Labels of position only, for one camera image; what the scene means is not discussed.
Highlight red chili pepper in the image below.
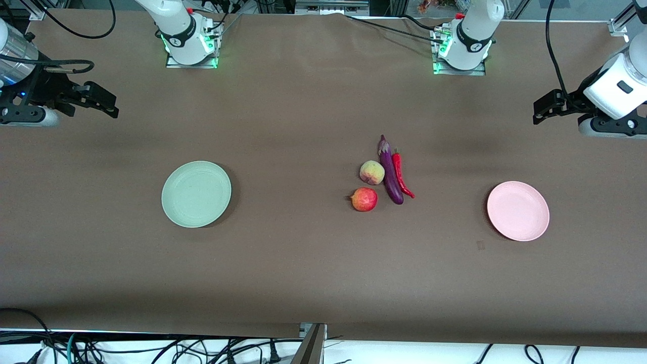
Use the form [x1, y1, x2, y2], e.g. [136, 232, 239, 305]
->
[392, 148, 416, 199]

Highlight silver aluminium rail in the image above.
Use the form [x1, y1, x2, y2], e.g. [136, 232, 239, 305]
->
[295, 0, 369, 15]

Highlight brown table cover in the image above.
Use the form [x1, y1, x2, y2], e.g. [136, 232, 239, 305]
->
[0, 11, 647, 349]

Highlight long purple eggplant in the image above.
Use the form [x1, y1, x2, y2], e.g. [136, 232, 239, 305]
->
[378, 134, 404, 205]

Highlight yellow pink peach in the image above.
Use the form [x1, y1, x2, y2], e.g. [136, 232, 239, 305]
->
[359, 160, 385, 186]

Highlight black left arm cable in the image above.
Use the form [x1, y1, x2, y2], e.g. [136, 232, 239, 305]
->
[545, 0, 569, 99]

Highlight grey metal post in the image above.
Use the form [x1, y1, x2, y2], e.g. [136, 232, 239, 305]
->
[291, 323, 328, 364]

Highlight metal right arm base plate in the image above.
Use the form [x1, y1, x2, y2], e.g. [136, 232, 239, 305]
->
[166, 20, 219, 69]

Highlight thick black floor cable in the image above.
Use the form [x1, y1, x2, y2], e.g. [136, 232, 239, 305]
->
[0, 307, 56, 364]

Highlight red apple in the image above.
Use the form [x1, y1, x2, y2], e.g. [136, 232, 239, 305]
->
[350, 187, 379, 212]

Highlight orange background objects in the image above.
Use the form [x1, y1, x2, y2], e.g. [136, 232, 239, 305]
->
[417, 0, 455, 15]

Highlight short aluminium frame profile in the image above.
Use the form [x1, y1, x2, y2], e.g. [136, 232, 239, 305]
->
[28, 0, 69, 21]

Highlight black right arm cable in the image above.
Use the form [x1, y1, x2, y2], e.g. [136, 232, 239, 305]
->
[0, 0, 118, 75]

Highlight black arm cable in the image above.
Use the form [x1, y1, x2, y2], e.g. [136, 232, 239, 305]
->
[0, 0, 118, 75]
[545, 0, 569, 99]

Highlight long aluminium frame profile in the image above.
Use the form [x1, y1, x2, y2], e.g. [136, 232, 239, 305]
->
[609, 0, 647, 37]

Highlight pink round plate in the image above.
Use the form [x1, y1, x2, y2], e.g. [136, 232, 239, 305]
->
[487, 181, 550, 242]

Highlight black cable across table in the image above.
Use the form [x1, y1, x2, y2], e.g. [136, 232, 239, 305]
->
[345, 14, 438, 41]

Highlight pale green round plate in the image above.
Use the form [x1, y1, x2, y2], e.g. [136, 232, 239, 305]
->
[161, 161, 232, 229]

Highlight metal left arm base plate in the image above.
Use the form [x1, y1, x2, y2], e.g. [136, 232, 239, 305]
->
[432, 25, 487, 76]

